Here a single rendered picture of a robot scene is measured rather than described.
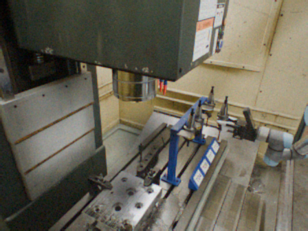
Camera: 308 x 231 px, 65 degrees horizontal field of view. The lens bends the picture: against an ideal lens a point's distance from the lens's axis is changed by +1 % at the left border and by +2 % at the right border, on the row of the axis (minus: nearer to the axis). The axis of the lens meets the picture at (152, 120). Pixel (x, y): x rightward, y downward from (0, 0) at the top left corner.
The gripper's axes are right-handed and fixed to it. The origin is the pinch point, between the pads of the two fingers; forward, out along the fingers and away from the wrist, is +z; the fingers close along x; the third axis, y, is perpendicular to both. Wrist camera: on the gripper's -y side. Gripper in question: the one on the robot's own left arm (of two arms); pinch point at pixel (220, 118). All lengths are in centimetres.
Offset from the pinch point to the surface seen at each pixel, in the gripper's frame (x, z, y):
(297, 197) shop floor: 108, -73, 116
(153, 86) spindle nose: -53, 15, -31
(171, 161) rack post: -28.9, 14.4, 16.4
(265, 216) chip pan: -2, -37, 53
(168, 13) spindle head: -65, 6, -55
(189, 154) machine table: -0.3, 13.7, 30.0
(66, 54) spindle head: -65, 41, -39
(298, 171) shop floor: 154, -74, 116
